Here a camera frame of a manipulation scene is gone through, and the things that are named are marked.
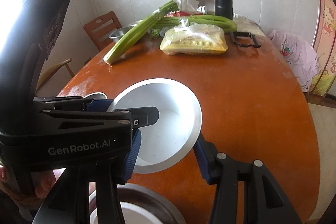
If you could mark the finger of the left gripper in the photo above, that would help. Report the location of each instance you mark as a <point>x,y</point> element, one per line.
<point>71,104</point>
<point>139,117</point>

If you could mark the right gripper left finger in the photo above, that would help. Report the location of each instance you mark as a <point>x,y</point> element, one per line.
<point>110,173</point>

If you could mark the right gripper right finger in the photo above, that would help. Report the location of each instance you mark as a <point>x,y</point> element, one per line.
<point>218,169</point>

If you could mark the red noodle cup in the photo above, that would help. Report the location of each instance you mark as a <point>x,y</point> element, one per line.
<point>175,132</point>
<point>132,213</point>

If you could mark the large steel bowl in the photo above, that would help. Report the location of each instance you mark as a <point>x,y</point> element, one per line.
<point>146,198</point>

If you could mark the steel pan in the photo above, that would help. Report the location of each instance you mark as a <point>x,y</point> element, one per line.
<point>96,96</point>

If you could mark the person's hand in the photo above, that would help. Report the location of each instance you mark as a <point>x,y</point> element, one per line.
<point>27,192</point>

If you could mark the curved-back wooden chair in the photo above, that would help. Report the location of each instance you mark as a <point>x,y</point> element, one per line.
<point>43,79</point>

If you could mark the brown slatted wooden chair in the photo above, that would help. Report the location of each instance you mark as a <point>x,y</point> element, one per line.
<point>100,28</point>

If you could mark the small steel bowl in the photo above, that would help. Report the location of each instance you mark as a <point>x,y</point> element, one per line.
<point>117,34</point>

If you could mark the yellow noodles plastic bag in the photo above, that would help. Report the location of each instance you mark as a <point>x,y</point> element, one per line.
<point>194,39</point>

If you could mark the long celery bunch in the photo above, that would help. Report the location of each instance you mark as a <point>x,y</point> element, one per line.
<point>135,33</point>

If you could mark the pink clothes on chair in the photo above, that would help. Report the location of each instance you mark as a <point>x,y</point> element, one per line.
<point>299,54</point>

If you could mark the hello kitty door curtain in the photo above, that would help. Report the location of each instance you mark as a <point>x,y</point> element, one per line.
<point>324,45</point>

